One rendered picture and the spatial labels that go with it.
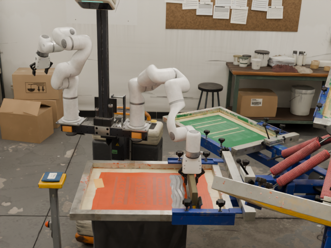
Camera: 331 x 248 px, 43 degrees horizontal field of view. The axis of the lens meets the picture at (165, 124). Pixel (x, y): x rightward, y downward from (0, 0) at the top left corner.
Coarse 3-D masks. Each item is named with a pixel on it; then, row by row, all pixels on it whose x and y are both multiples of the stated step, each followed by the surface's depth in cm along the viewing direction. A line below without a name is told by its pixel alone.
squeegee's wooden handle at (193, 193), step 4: (188, 176) 223; (192, 176) 219; (188, 180) 223; (192, 180) 215; (188, 184) 222; (192, 184) 211; (192, 188) 207; (196, 188) 207; (192, 192) 203; (196, 192) 203; (192, 196) 204; (196, 196) 204; (192, 200) 204; (196, 200) 205; (192, 204) 205; (196, 204) 205
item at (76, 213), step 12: (132, 168) 248; (144, 168) 249; (156, 168) 249; (168, 168) 249; (204, 168) 250; (216, 168) 244; (84, 180) 226; (84, 192) 216; (72, 204) 203; (228, 204) 207; (72, 216) 196; (84, 216) 196; (96, 216) 196; (108, 216) 196; (120, 216) 196; (132, 216) 197; (144, 216) 197; (156, 216) 197; (168, 216) 197
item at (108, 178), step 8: (104, 176) 238; (112, 176) 238; (120, 176) 239; (128, 176) 239; (136, 176) 239; (144, 176) 240; (152, 176) 240; (160, 176) 240; (168, 176) 241; (200, 176) 242; (104, 184) 229; (112, 184) 230; (168, 184) 232; (184, 184) 232; (200, 184) 233
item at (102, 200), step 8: (96, 192) 221; (104, 192) 221; (168, 192) 223; (200, 192) 224; (208, 192) 224; (96, 200) 213; (104, 200) 214; (208, 200) 217; (96, 208) 206; (104, 208) 207; (112, 208) 207; (120, 208) 207; (128, 208) 207; (136, 208) 207; (144, 208) 208; (152, 208) 208; (160, 208) 208; (168, 208) 208; (184, 208) 209; (208, 208) 210
